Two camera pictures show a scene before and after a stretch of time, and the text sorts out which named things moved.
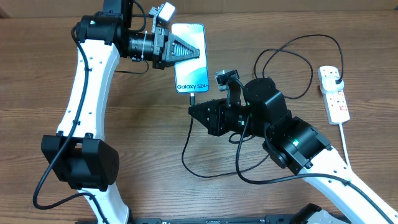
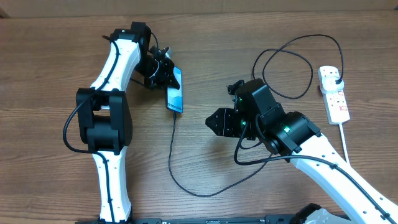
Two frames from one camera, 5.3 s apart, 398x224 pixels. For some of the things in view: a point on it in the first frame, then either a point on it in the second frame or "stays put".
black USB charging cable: (301, 93) to (268, 51)
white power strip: (334, 102) stays put
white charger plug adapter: (329, 84) stays put
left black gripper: (170, 41) to (161, 81)
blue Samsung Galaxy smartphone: (191, 76) to (175, 96)
